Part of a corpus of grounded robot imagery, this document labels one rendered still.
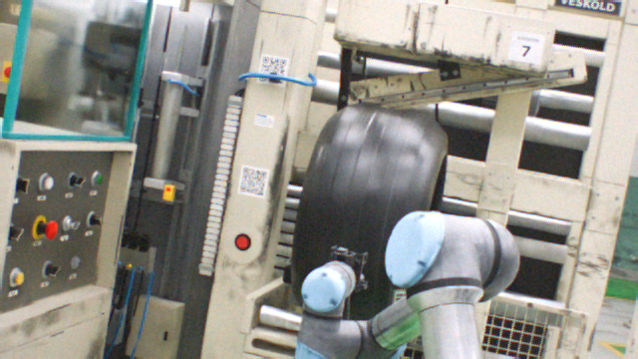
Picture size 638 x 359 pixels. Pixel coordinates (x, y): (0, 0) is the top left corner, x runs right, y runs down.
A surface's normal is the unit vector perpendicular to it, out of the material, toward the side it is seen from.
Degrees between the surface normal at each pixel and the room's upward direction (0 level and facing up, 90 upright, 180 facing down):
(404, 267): 84
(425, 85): 90
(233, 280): 90
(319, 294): 90
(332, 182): 72
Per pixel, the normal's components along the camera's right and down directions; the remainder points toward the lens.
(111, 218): -0.22, 0.04
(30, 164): 0.96, 0.19
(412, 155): 0.21, -0.55
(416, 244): -0.89, -0.22
